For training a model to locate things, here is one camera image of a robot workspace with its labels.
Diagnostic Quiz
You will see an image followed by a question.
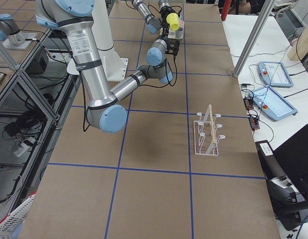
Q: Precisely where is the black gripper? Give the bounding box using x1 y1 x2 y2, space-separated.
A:
166 39 180 55
160 6 174 17

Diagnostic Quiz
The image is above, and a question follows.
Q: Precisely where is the yellow plastic cup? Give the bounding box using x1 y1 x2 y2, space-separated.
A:
166 12 180 31

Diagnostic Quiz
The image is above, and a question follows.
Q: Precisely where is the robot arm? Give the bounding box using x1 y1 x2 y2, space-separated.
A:
131 0 180 34
36 0 180 133

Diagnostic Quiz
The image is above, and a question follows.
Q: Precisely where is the beige paper cup tray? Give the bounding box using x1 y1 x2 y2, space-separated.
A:
168 20 185 39

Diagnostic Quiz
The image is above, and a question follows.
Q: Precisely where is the grey plastic cup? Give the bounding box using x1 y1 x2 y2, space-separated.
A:
175 27 184 40

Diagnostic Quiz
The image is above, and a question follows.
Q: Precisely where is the blue teach pendant far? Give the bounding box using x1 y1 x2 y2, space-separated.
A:
258 61 294 88

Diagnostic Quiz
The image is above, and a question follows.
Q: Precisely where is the blue teach pendant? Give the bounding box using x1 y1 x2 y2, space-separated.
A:
258 61 294 88
249 86 298 121

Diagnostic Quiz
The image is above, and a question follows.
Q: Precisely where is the blue teach pendant near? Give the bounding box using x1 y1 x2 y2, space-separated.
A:
249 86 298 121

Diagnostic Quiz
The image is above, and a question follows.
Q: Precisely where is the brown paper table mat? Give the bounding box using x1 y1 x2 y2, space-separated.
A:
19 4 280 239

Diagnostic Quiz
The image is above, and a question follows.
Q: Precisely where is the black laptop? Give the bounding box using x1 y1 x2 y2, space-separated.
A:
274 124 308 198

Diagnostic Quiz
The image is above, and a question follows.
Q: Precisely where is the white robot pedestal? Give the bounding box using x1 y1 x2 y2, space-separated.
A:
68 0 128 82

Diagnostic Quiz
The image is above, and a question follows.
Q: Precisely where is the white wire cup rack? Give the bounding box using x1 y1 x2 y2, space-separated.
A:
193 105 225 156

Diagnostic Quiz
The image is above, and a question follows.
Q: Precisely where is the aluminium frame post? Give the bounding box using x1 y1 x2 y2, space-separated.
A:
232 0 275 78

